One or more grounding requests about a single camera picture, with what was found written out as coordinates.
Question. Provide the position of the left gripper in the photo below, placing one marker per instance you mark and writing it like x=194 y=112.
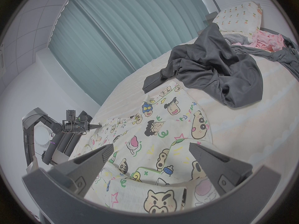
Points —
x=83 y=127

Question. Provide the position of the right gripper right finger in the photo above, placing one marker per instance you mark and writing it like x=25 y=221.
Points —
x=224 y=171

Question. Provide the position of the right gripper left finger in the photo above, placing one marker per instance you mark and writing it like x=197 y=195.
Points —
x=77 y=171

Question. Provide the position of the white printed pyjama top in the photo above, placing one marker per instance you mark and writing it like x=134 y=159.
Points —
x=158 y=115

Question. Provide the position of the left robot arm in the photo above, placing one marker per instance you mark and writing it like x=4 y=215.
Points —
x=32 y=115

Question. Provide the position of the bed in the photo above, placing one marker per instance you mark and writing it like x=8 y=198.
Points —
x=245 y=125

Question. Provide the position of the dark grey chest of drawers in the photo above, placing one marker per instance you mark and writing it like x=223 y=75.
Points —
x=70 y=143

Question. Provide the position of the dark grey dressing table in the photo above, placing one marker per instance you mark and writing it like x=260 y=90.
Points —
x=49 y=153

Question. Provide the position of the round white framed mirror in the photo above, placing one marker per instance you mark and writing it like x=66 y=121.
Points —
x=43 y=134

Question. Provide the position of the blue-green curtain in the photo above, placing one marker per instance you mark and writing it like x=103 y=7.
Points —
x=116 y=43

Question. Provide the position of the black garment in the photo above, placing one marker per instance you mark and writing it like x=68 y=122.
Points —
x=210 y=62

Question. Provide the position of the dark grey garment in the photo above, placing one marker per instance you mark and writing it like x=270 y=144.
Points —
x=287 y=57

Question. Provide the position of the light grey garment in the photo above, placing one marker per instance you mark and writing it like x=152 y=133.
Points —
x=245 y=41

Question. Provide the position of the pink garment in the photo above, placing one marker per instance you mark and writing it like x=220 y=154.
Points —
x=268 y=41

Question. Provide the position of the white printed pillow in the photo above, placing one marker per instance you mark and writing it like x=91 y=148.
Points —
x=236 y=17

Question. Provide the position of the grey bedside table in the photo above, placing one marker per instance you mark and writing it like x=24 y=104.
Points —
x=211 y=16

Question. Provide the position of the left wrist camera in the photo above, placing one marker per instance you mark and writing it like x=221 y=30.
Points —
x=83 y=118

